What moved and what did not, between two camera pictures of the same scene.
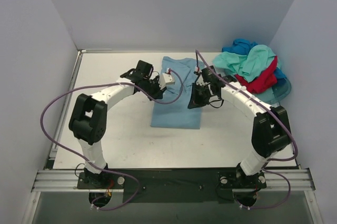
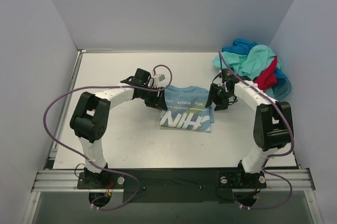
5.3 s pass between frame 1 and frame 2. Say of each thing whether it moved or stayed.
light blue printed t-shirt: moved
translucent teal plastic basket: stayed
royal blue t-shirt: stayed
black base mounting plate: stayed
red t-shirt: stayed
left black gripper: moved
